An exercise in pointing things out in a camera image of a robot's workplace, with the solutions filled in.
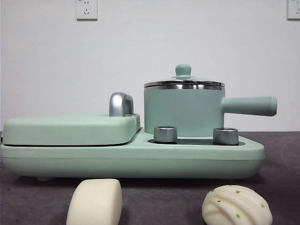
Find pleated bun with green dots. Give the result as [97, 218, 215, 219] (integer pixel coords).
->
[202, 184, 273, 225]

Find white wall socket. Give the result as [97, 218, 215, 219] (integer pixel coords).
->
[287, 0, 300, 20]
[75, 0, 98, 21]

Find silver griddle lid handle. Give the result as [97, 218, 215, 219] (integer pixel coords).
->
[109, 92, 135, 117]

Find glass pot lid green knob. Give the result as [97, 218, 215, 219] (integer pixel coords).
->
[143, 64, 225, 88]

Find green pot with handle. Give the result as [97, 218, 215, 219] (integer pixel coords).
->
[143, 84, 278, 138]

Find silver control knob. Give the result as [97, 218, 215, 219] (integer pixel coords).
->
[212, 127, 240, 145]
[153, 126, 178, 143]

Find plain white steamed bun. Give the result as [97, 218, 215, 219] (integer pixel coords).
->
[66, 178, 122, 225]

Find green griddle lid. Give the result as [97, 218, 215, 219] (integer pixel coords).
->
[2, 113, 141, 145]

